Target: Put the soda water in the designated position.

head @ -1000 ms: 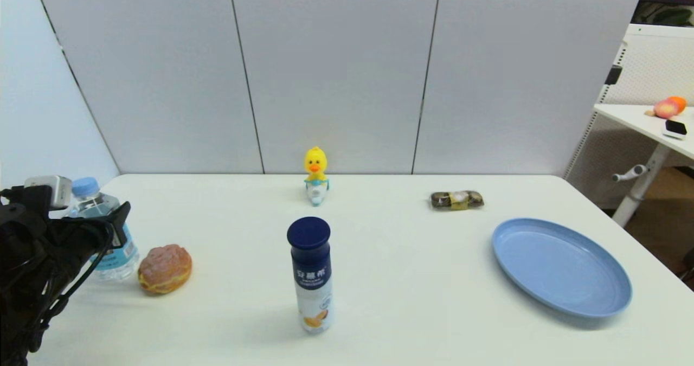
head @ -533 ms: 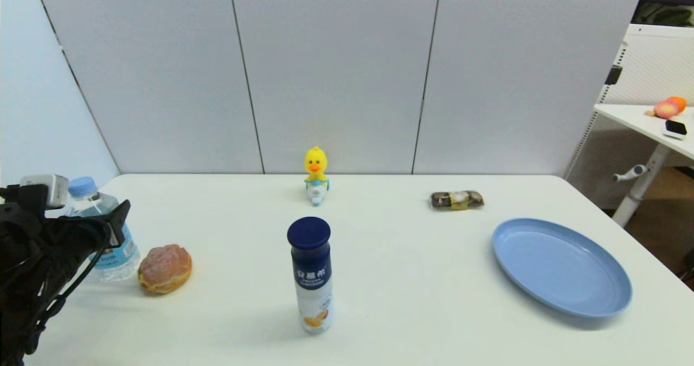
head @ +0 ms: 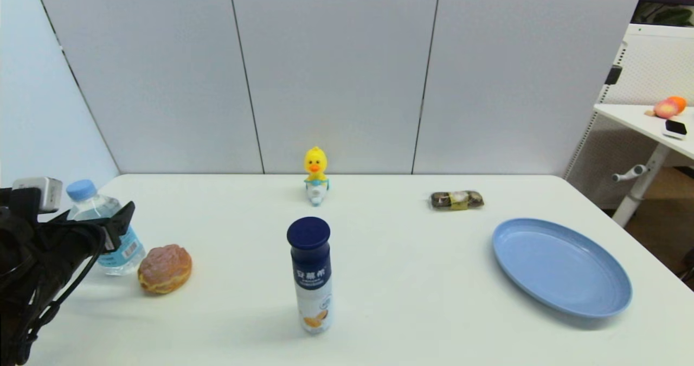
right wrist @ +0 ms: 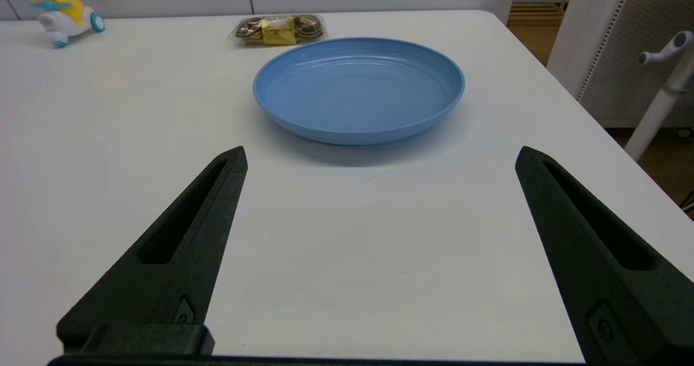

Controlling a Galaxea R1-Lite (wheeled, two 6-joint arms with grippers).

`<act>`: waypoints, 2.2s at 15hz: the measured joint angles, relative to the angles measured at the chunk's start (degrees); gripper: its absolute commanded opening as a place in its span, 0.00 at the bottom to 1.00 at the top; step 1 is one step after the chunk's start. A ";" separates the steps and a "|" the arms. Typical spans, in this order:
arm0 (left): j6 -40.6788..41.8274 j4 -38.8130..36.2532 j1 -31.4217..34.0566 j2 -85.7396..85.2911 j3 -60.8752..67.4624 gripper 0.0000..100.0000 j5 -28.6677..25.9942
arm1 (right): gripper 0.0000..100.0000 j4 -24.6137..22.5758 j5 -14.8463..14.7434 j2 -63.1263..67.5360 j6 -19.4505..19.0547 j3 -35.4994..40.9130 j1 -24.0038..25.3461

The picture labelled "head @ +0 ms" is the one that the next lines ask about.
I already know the clear water bottle blue cap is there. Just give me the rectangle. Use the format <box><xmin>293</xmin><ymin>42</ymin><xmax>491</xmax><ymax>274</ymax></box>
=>
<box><xmin>66</xmin><ymin>179</ymin><xmax>147</xmax><ymax>276</ymax></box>

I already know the brown bread bun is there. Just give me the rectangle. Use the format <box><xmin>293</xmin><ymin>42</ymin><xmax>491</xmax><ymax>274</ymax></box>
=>
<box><xmin>137</xmin><ymin>244</ymin><xmax>192</xmax><ymax>295</ymax></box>

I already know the yogurt bottle navy cap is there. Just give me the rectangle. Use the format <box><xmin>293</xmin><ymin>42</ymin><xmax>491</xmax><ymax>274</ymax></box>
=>
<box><xmin>287</xmin><ymin>217</ymin><xmax>333</xmax><ymax>334</ymax></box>

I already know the yellow duck toy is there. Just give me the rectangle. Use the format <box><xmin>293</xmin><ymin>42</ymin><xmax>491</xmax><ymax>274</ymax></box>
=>
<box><xmin>303</xmin><ymin>146</ymin><xmax>330</xmax><ymax>207</ymax></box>

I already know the wrapped dark snack pack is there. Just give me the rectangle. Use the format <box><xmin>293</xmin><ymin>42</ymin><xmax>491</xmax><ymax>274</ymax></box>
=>
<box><xmin>430</xmin><ymin>191</ymin><xmax>485</xmax><ymax>211</ymax></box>

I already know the blue oval plate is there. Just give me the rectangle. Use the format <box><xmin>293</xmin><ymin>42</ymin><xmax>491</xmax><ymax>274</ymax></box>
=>
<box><xmin>492</xmin><ymin>217</ymin><xmax>633</xmax><ymax>319</ymax></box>

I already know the white side table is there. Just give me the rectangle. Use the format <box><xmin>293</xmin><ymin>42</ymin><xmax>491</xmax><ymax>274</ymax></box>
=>
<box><xmin>594</xmin><ymin>104</ymin><xmax>694</xmax><ymax>228</ymax></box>

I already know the pink peach toy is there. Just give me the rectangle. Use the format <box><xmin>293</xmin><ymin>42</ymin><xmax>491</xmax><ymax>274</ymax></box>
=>
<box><xmin>645</xmin><ymin>99</ymin><xmax>680</xmax><ymax>119</ymax></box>

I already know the white pegboard panel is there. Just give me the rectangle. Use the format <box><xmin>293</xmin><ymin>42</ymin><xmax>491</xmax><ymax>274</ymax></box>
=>
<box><xmin>564</xmin><ymin>23</ymin><xmax>694</xmax><ymax>194</ymax></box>

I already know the small black white device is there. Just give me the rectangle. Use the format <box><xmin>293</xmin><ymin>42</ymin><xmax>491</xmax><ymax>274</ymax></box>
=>
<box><xmin>662</xmin><ymin>119</ymin><xmax>688</xmax><ymax>140</ymax></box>

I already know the green plant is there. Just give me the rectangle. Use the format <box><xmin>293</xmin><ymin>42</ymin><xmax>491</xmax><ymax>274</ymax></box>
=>
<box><xmin>632</xmin><ymin>1</ymin><xmax>694</xmax><ymax>27</ymax></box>

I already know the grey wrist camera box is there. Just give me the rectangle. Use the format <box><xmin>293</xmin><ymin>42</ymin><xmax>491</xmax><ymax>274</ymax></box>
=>
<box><xmin>12</xmin><ymin>177</ymin><xmax>63</xmax><ymax>213</ymax></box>

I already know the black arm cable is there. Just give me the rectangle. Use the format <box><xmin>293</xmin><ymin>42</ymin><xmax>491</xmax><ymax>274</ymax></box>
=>
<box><xmin>11</xmin><ymin>235</ymin><xmax>107</xmax><ymax>365</ymax></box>

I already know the grey table crank handle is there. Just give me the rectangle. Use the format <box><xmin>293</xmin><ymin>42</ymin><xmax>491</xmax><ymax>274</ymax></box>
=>
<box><xmin>612</xmin><ymin>164</ymin><xmax>650</xmax><ymax>183</ymax></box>

